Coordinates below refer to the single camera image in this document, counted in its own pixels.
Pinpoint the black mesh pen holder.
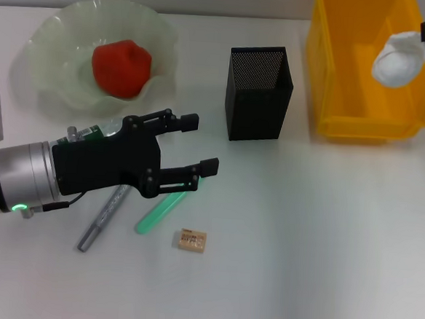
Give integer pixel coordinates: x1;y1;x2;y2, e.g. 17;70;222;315
221;42;297;146

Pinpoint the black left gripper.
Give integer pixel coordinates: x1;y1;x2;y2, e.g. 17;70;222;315
48;101;224;207

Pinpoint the white paper ball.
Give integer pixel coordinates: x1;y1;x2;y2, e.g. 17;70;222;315
370;28;425;90

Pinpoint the small tan eraser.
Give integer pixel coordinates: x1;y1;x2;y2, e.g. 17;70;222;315
176;227;208;255

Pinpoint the pale green wavy fruit plate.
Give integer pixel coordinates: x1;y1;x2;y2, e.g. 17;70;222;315
7;0;183;123

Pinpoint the yellow plastic bin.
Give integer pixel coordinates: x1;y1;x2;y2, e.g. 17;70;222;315
299;0;425;146

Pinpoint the grey marker pen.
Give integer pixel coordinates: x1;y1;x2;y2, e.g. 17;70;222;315
76;181;131;256

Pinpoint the mint green pen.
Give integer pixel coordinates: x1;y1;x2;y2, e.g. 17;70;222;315
134;170;207;240

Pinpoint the clear green-label water bottle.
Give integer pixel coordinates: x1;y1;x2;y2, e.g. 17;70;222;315
55;113;129;151

